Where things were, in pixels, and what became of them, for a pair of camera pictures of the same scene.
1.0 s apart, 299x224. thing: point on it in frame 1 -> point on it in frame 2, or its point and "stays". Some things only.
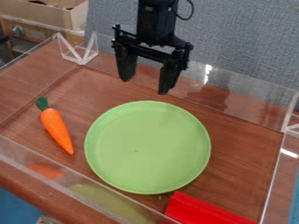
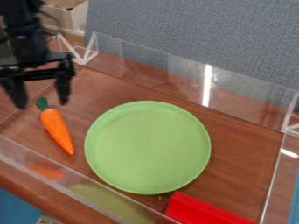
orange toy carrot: [54, 124] stays
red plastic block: [188, 209] stays
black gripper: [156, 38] -> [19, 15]
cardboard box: [62, 13] stays
